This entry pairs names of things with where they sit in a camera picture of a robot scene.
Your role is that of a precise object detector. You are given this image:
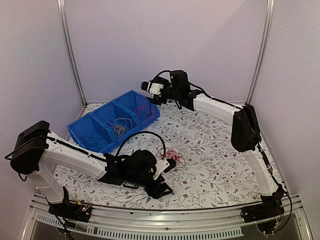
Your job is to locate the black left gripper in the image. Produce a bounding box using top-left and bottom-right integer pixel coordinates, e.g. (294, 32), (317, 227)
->
(126, 173), (173, 200)

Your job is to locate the red cable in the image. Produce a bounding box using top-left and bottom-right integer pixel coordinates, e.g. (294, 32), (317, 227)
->
(155, 146), (187, 167)
(134, 98), (157, 120)

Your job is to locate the yellow cable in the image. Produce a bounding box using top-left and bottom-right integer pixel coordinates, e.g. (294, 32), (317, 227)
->
(112, 124), (127, 138)
(104, 117), (133, 138)

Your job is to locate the blue cable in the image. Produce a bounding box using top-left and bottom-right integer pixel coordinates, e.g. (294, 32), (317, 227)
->
(79, 132), (103, 151)

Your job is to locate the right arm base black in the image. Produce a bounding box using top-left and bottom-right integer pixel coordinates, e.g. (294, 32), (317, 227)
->
(240, 191), (285, 235)

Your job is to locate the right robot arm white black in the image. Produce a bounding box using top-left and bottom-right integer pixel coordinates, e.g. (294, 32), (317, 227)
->
(140, 70), (285, 218)

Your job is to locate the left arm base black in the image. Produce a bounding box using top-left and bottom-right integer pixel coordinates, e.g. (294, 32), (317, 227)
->
(48, 186), (93, 223)

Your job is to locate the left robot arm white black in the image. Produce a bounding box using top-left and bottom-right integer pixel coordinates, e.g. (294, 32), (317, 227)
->
(4, 120), (176, 217)

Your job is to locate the floral patterned table mat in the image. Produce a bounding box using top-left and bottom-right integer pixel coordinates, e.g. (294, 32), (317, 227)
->
(53, 103), (261, 210)

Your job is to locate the blue three-compartment plastic bin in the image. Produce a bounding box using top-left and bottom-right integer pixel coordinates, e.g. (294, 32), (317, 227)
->
(67, 90), (160, 153)

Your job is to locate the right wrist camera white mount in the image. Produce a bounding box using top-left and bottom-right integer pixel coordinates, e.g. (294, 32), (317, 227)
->
(140, 77), (167, 96)

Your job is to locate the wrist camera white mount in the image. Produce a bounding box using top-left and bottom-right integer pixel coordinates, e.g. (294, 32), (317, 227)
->
(140, 77), (167, 96)
(153, 158), (177, 180)

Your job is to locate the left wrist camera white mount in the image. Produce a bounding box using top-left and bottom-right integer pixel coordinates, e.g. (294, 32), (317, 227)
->
(153, 158), (177, 180)

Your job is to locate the aluminium front rail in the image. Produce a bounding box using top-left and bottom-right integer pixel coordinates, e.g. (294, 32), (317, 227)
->
(19, 193), (317, 240)

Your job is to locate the right aluminium frame post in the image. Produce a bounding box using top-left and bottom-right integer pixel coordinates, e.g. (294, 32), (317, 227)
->
(245, 0), (275, 104)

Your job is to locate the aluminium frame post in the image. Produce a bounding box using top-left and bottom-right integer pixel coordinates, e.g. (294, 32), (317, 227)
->
(56, 0), (88, 107)
(245, 0), (275, 104)

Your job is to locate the left aluminium frame post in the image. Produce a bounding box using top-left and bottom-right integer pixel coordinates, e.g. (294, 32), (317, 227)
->
(56, 0), (88, 107)

